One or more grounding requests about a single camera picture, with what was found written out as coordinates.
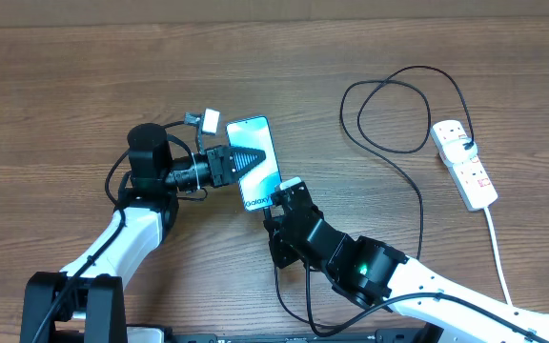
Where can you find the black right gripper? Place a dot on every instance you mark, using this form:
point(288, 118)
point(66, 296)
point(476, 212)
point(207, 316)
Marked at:
point(286, 252)

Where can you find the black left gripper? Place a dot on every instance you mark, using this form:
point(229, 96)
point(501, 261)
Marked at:
point(220, 159)

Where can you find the Samsung Galaxy smartphone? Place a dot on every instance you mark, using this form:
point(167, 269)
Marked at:
point(257, 186)

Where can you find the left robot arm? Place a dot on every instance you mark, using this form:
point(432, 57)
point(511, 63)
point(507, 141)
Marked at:
point(84, 302)

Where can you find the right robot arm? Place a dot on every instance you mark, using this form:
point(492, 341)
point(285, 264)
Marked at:
point(374, 275)

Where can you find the white charger adapter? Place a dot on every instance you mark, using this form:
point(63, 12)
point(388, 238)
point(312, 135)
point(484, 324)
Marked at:
point(453, 143)

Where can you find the white power strip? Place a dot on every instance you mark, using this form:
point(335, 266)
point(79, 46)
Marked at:
point(474, 185)

